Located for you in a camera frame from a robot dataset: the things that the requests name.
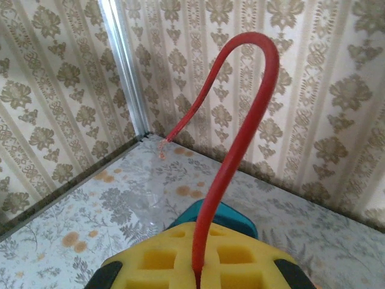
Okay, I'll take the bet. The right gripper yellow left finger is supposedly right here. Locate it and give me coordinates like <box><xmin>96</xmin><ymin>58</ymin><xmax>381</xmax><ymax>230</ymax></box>
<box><xmin>85</xmin><ymin>222</ymin><xmax>201</xmax><ymax>289</ymax></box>

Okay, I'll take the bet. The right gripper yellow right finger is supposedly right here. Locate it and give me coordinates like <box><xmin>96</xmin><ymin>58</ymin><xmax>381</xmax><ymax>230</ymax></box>
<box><xmin>200</xmin><ymin>222</ymin><xmax>316</xmax><ymax>289</ymax></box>

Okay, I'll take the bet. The red cable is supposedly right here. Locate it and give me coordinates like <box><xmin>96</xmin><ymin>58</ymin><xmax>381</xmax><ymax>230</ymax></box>
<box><xmin>158</xmin><ymin>31</ymin><xmax>281</xmax><ymax>276</ymax></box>

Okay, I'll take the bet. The teal plastic bin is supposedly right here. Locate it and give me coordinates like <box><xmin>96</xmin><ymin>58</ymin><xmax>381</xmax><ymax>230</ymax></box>
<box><xmin>173</xmin><ymin>199</ymin><xmax>260</xmax><ymax>241</ymax></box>

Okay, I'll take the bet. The floral table cover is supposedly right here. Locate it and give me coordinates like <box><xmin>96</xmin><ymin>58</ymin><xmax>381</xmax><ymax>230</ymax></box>
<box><xmin>0</xmin><ymin>134</ymin><xmax>385</xmax><ymax>289</ymax></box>

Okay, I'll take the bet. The aluminium frame post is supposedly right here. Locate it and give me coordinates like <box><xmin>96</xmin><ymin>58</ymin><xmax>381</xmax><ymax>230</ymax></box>
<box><xmin>98</xmin><ymin>0</ymin><xmax>150</xmax><ymax>138</ymax></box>

